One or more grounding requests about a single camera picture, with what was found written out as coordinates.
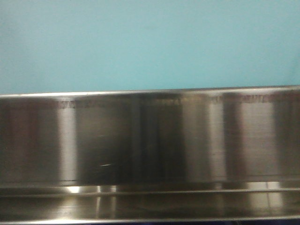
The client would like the stainless steel shelf front rail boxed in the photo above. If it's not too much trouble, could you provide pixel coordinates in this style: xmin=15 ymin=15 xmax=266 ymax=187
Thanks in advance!
xmin=0 ymin=86 xmax=300 ymax=225

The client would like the light blue plastic bin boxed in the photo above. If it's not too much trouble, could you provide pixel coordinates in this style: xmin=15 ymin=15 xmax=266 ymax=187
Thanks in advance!
xmin=0 ymin=0 xmax=300 ymax=94

